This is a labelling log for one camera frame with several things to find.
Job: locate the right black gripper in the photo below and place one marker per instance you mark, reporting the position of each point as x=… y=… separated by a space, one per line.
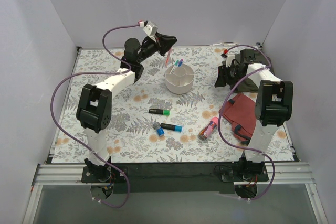
x=223 y=72

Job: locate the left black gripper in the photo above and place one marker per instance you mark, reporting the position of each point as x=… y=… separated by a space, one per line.
x=160 y=43

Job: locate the orange pen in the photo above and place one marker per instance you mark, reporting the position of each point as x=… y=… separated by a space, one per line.
x=168 y=58

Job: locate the purple-capped white pen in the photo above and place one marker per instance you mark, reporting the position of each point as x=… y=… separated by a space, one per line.
x=180 y=63

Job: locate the white round compartment organizer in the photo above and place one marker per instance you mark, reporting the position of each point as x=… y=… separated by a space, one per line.
x=181 y=80

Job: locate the green-capped black highlighter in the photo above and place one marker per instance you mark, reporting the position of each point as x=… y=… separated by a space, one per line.
x=159 y=111

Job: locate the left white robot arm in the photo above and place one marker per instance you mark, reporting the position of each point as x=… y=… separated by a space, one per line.
x=95 y=104

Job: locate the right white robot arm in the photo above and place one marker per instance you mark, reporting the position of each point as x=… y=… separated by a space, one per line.
x=273 y=107

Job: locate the dark green cloth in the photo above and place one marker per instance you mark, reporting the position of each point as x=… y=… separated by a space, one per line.
x=252 y=85

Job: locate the red cloth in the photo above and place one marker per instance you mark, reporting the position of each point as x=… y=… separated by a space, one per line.
x=239 y=111

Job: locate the floral patterned mat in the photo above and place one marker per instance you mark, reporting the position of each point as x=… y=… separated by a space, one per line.
x=130 y=134

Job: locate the blue-capped black highlighter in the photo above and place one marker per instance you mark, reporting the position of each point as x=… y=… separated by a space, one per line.
x=171 y=127

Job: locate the blue and grey cap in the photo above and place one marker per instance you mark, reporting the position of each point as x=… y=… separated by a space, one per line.
x=158 y=128

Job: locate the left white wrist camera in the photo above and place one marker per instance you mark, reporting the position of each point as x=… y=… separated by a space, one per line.
x=149 y=28

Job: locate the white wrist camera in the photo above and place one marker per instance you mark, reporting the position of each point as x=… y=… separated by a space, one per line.
x=228 y=58
x=149 y=28

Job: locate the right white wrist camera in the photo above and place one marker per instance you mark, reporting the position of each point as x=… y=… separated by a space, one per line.
x=228 y=58

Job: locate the aluminium frame rail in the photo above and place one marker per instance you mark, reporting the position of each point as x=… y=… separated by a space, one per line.
x=174 y=193

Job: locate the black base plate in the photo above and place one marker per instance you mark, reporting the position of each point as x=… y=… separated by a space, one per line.
x=179 y=177

